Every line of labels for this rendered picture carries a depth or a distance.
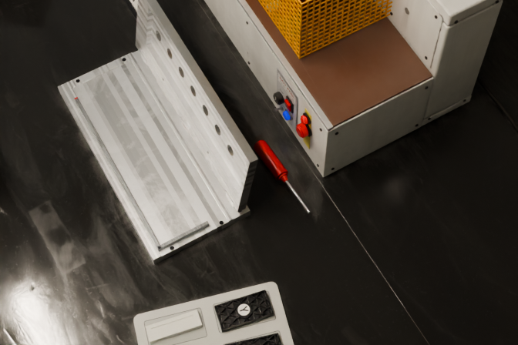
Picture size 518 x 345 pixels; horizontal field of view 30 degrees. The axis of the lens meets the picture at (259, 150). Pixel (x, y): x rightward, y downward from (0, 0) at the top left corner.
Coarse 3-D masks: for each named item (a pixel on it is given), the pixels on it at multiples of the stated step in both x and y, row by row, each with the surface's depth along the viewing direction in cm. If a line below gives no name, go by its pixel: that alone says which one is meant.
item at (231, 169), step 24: (144, 0) 186; (144, 24) 191; (168, 24) 182; (144, 48) 196; (168, 48) 187; (168, 72) 191; (192, 72) 177; (168, 96) 193; (192, 96) 184; (216, 96) 174; (192, 120) 186; (216, 120) 178; (216, 144) 182; (240, 144) 169; (216, 168) 184; (240, 168) 175; (240, 192) 176
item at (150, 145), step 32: (128, 64) 201; (64, 96) 197; (96, 96) 197; (128, 96) 197; (160, 96) 197; (96, 128) 194; (128, 128) 194; (160, 128) 193; (128, 160) 190; (160, 160) 190; (192, 160) 189; (160, 192) 187; (192, 192) 187; (224, 192) 186; (160, 224) 183; (192, 224) 183; (224, 224) 183; (160, 256) 180
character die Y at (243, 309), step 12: (240, 300) 176; (252, 300) 176; (264, 300) 176; (216, 312) 175; (228, 312) 175; (240, 312) 175; (252, 312) 175; (264, 312) 175; (228, 324) 174; (240, 324) 174
